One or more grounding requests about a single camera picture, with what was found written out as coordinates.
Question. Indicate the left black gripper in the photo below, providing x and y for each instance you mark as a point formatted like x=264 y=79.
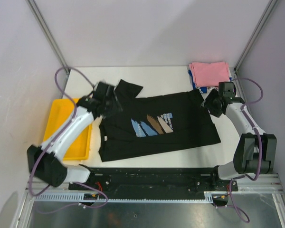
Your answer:
x=116 y=109

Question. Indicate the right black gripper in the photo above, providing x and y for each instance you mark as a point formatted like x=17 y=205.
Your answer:
x=208 y=103

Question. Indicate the black printed t-shirt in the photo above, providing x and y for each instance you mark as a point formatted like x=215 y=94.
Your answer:
x=154 y=125

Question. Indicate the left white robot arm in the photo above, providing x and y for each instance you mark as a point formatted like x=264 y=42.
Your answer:
x=45 y=161

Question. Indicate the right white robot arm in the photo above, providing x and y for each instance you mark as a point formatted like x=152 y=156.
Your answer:
x=256 y=149

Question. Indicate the folded blue printed t-shirt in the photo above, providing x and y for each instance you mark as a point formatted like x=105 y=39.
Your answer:
x=199 y=89

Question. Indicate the folded pink t-shirt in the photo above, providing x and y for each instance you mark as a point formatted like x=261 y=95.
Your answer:
x=199 y=66

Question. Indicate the yellow plastic bin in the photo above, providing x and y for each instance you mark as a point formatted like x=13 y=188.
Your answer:
x=60 y=111

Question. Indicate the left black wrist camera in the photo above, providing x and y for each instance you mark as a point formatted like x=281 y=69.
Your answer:
x=103 y=90

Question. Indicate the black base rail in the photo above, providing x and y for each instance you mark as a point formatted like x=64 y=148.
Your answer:
x=160 y=183

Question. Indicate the grey slotted cable duct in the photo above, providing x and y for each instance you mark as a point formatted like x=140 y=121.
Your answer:
x=88 y=197

